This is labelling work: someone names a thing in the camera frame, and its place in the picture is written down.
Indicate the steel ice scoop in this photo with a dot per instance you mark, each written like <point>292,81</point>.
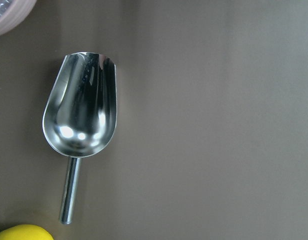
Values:
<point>80,116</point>

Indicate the yellow lemon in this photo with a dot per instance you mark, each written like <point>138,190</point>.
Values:
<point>25,232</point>

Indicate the pink bowl with ice cubes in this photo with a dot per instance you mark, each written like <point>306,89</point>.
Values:
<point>13,12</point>

